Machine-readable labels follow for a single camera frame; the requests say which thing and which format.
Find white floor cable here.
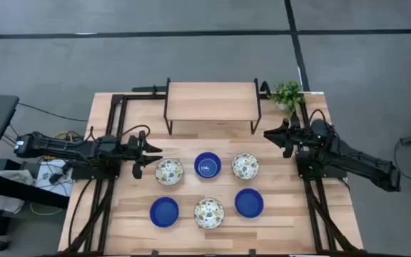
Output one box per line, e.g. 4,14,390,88
29,201,64,216

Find thick black cable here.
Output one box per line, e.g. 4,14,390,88
68,178,94,247

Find yellow cable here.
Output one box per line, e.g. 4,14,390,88
54,131,75,142

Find white plastic bag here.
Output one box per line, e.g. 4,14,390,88
0,169,35,214

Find thin black floor cable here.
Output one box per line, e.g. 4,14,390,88
17,102,88,123

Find white power box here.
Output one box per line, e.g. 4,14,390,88
35,159,73,197

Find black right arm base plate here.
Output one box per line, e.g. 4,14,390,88
295,149,348,180

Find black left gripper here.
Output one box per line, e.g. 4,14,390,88
119,130,163,167

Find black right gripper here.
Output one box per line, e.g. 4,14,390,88
263,119,312,148

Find green potted plant white pot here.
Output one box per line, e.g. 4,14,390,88
270,80,306,117

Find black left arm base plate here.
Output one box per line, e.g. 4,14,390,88
71,162,121,181

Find black aluminium table frame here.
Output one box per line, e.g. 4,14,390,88
58,92,367,257

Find blue mini bowl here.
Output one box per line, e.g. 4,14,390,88
193,151,223,179
149,196,180,228
234,188,265,218

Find wooden shelf riser black legs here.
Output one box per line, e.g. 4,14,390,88
163,77,263,136

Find black table beam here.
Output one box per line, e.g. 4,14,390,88
0,170,70,210

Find long black table clamp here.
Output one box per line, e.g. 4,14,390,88
131,84,167,94

